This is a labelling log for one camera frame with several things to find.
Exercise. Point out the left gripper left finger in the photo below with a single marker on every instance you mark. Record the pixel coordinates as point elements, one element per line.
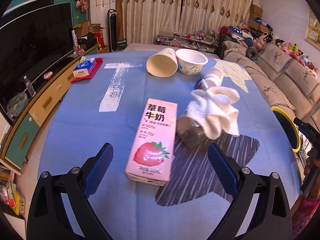
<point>47,217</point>

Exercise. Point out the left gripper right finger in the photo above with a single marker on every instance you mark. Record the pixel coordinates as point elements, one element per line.
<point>259,209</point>

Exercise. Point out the pink strawberry milk carton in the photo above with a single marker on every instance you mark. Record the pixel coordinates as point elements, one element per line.
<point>152,151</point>

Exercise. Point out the bookshelf with books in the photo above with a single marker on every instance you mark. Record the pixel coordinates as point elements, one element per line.
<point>9,192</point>

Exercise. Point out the beige sectional sofa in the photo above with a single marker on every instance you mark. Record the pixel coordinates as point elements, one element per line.
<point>282,81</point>

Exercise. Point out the white crumpled towel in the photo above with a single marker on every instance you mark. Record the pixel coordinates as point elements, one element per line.
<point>213,110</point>

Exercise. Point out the wooden teal tv cabinet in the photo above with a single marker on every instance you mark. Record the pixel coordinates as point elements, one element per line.
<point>17,139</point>

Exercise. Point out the pile of plush toys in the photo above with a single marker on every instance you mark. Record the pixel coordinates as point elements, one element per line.
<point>258,34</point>

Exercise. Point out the small white yogurt bottle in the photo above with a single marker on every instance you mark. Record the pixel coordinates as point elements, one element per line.
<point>213,78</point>

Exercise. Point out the clear glass jar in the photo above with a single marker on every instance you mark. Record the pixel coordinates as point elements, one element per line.
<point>189,131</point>

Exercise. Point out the plastic water bottle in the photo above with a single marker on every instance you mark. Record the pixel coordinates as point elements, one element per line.
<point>29,86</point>

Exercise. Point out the cardboard boxes stack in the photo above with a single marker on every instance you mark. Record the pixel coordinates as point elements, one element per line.
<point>254,12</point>

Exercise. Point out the white paper bowl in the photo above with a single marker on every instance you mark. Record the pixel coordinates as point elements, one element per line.
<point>190,62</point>

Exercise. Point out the low shelf with clutter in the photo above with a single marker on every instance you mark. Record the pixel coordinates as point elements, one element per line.
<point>199,41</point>

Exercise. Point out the blue tissue pack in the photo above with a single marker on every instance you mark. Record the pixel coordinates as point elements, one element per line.
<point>84,68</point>

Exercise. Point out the beige paper cup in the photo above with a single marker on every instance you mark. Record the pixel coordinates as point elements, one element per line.
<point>162,64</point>

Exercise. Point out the red tray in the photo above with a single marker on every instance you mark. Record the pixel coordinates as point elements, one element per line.
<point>93,72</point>

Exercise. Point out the black television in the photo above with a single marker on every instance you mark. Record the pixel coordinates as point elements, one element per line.
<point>31,43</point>

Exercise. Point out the black tower fan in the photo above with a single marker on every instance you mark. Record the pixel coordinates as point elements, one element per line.
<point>112,30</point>

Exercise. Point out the beige patterned curtains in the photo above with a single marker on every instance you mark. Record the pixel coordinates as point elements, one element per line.
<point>143,20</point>

